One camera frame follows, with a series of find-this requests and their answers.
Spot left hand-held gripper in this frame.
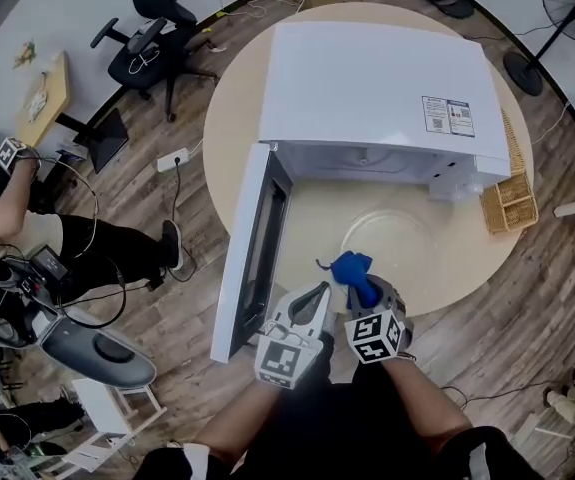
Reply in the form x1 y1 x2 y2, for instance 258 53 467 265
254 281 332 392

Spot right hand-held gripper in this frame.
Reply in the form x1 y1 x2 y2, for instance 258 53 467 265
344 274 415 366

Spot blue cloth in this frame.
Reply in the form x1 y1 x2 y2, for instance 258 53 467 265
315 250 383 309

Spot clear glass microwave turntable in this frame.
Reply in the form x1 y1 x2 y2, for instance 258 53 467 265
331 206 441 319

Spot person's left forearm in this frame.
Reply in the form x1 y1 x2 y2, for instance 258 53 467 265
194 380 281 464

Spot person's right forearm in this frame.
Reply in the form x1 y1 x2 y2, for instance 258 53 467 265
381 355 472 452

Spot white microwave oven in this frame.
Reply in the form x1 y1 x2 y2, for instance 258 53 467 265
210 21 513 367

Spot person's black clothing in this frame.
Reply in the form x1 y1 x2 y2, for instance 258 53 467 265
139 327 548 480

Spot wicker basket organizer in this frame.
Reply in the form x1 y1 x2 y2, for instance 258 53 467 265
480 107 540 234

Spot white oval pod device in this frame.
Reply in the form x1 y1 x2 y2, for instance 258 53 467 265
41 315 158 389

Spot white flat mop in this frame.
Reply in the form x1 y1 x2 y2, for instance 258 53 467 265
510 412 571 449

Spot white power strip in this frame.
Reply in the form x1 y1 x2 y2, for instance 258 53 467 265
156 147 192 173

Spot white step stool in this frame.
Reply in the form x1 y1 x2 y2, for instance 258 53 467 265
59 377 168 474

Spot black rectangular device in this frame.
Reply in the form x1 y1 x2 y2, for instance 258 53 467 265
31 246 68 282

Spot black flat monitor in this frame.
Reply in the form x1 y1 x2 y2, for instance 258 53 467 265
86 107 131 175

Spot black standing fan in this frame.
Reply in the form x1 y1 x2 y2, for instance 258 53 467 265
503 0 575 97

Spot small wooden table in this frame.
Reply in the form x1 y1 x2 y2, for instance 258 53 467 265
15 50 71 148

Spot black floor cable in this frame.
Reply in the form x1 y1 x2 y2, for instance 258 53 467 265
168 165 199 284

